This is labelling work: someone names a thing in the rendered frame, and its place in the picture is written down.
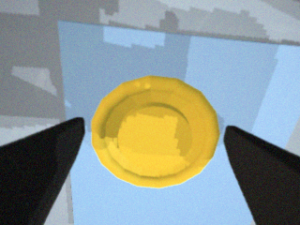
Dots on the yellow plate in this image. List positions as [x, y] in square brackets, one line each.
[155, 131]

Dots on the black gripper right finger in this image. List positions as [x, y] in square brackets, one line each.
[268, 176]

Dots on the light blue flat mat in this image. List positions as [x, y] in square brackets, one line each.
[252, 85]

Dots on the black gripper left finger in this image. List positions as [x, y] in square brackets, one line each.
[34, 169]

